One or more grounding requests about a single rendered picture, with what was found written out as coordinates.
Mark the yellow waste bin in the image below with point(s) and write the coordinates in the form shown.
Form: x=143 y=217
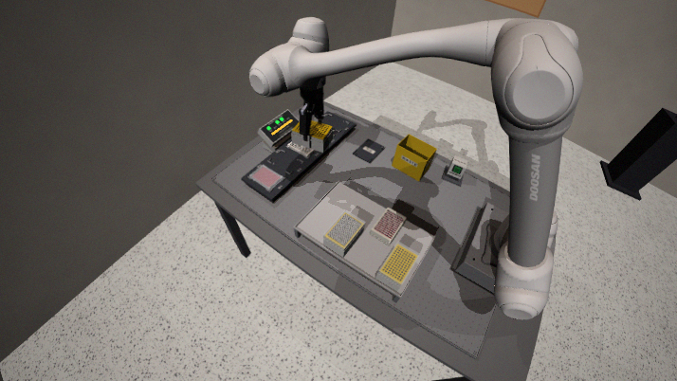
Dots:
x=409 y=156

